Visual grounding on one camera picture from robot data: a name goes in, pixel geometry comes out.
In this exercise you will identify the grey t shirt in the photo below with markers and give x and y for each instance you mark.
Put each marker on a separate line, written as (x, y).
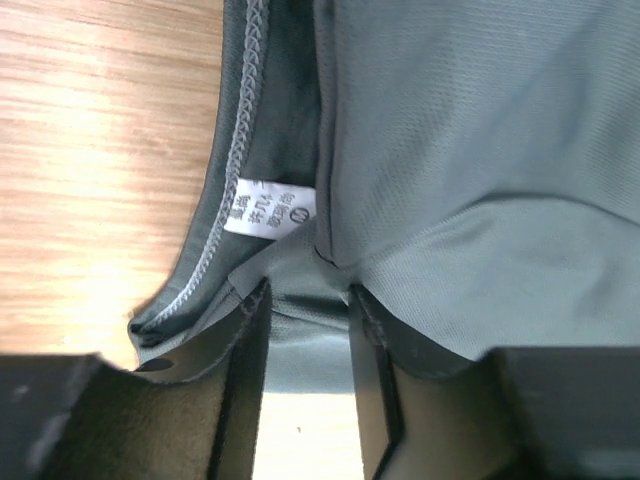
(473, 165)

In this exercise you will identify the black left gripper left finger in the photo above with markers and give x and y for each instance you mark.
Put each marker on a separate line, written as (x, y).
(191, 413)

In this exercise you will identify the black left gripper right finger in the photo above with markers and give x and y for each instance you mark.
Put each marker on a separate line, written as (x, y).
(425, 412)

